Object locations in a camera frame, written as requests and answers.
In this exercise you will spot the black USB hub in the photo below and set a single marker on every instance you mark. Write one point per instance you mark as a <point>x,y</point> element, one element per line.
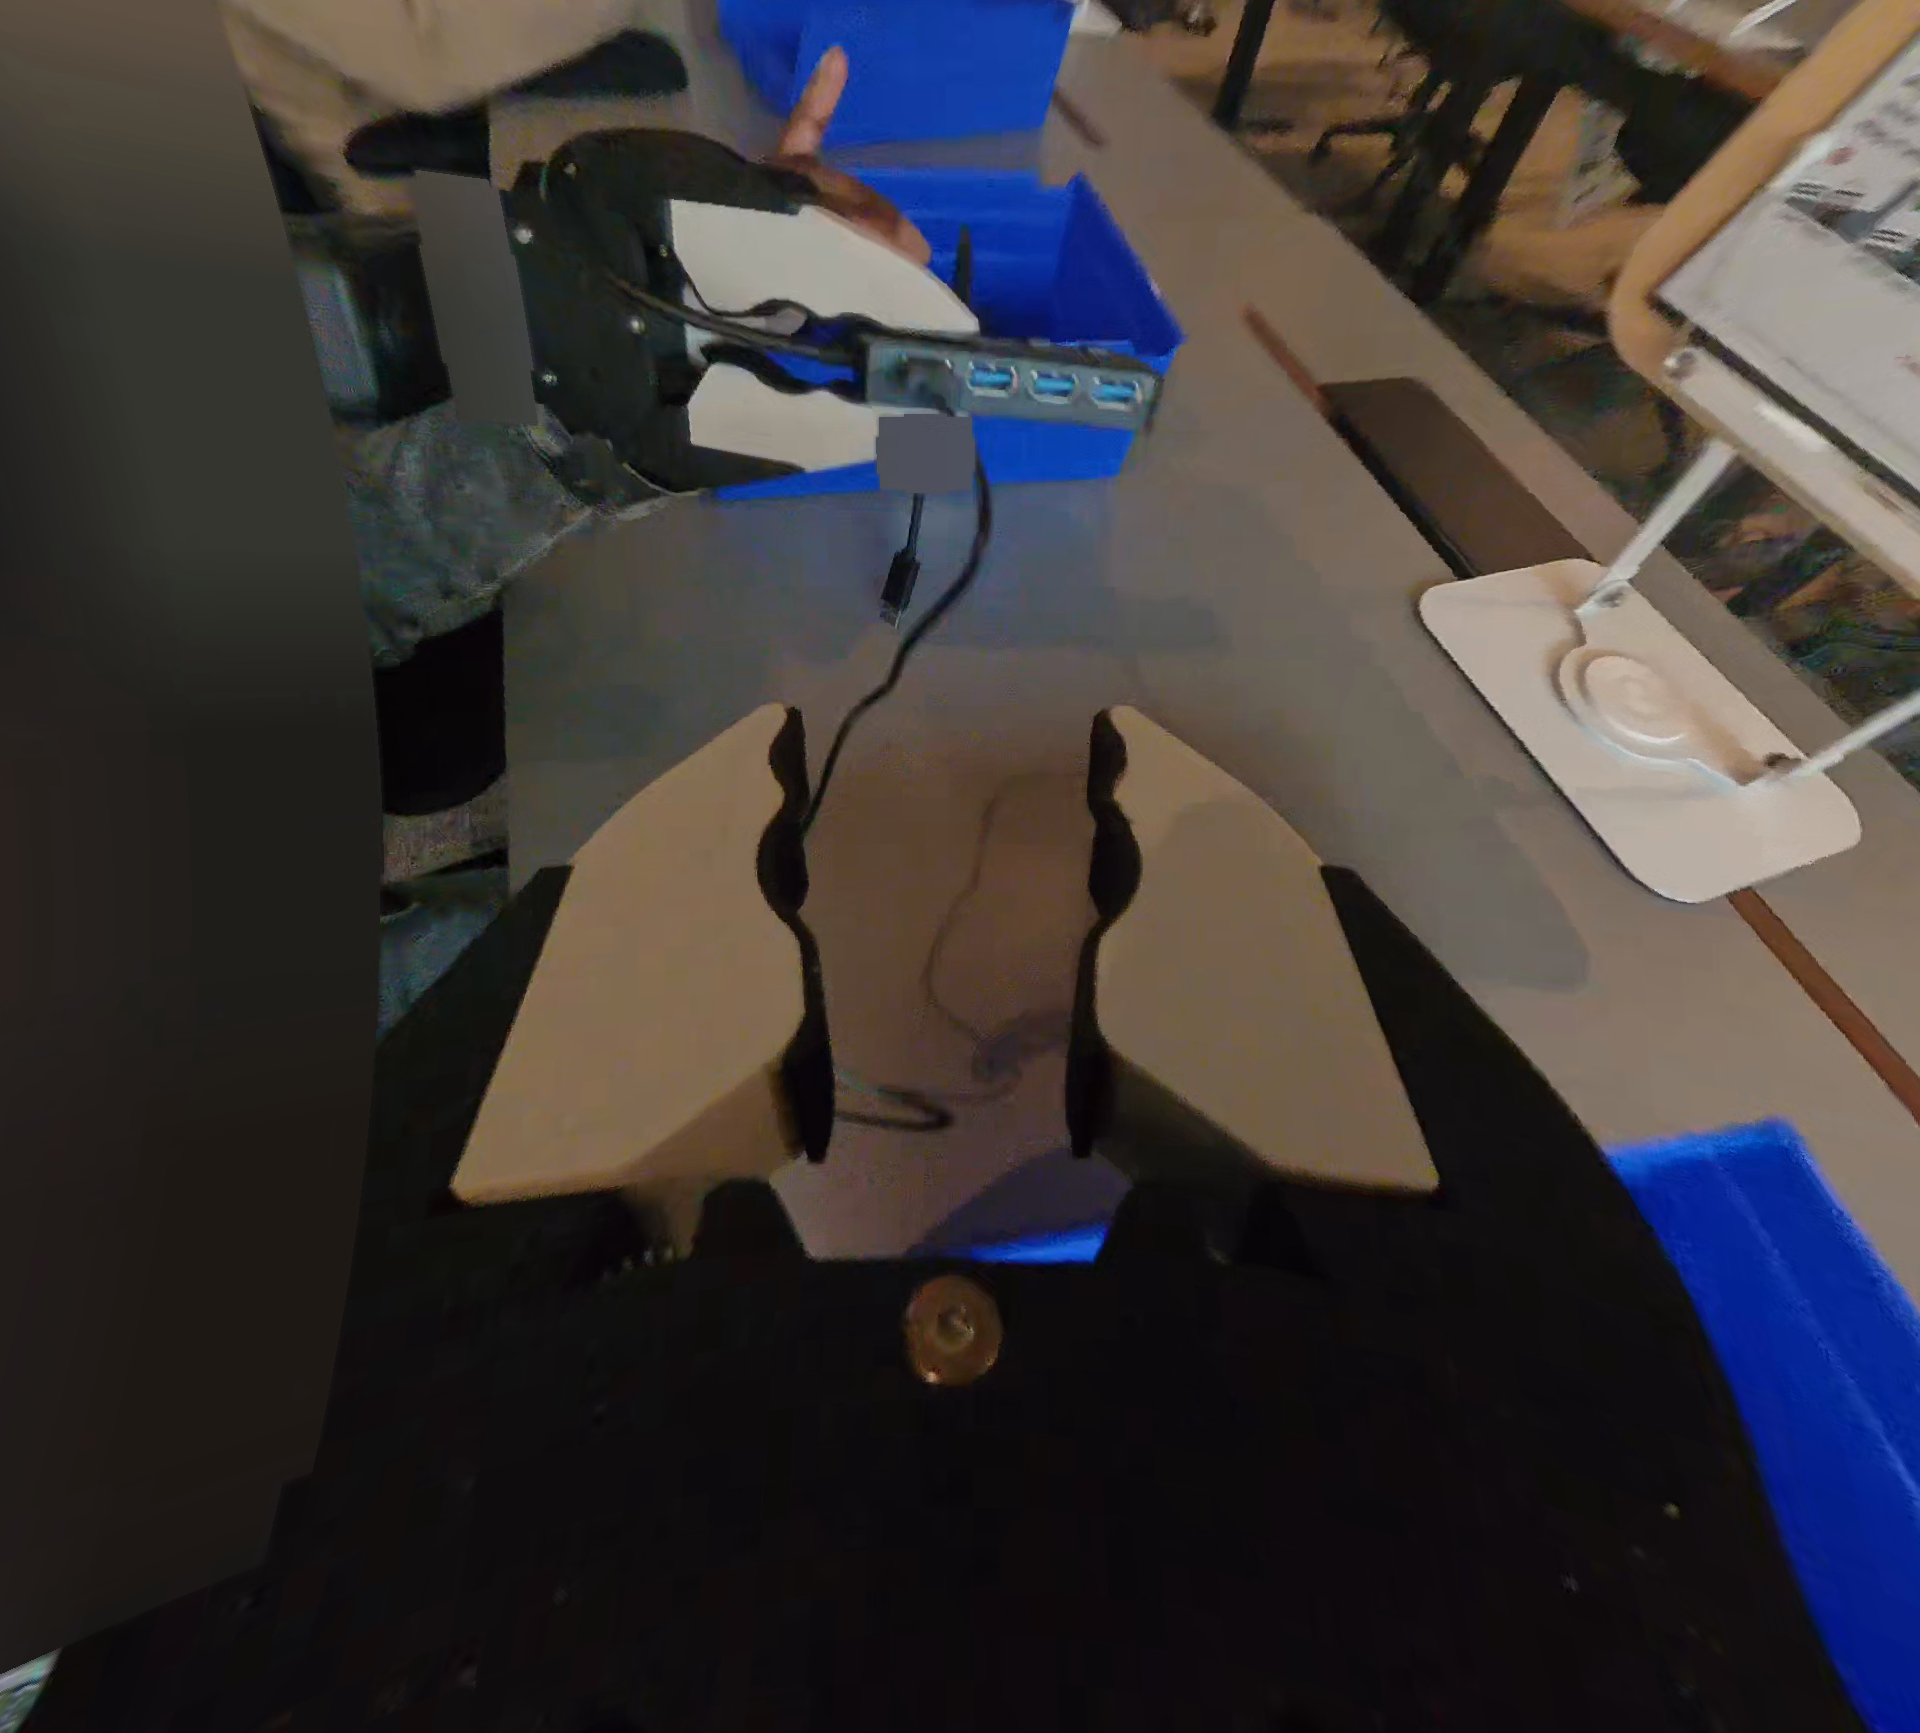
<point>923,380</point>

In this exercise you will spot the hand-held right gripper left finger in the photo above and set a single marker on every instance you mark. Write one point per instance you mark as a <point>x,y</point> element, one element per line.
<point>645,1012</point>

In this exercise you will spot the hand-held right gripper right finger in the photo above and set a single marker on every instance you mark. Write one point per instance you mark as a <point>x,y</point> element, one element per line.
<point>1261,1012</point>

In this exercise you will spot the person's left forearm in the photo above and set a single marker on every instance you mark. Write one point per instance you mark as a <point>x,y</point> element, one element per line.
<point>449,518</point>

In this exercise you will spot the blue plastic bin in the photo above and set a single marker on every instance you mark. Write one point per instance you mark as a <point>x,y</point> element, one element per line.
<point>1096,263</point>
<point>929,22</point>
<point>1801,1312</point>

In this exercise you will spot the person's left hand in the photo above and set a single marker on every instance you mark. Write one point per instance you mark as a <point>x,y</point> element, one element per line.
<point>855,211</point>

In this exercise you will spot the black rectangular desk panel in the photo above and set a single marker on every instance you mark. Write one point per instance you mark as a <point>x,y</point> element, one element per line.
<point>1425,474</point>

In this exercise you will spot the person's leg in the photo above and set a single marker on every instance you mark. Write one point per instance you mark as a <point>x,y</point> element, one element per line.
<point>436,712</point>

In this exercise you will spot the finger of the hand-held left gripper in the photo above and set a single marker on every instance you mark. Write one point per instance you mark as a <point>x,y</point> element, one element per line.
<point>811,263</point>
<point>780,428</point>

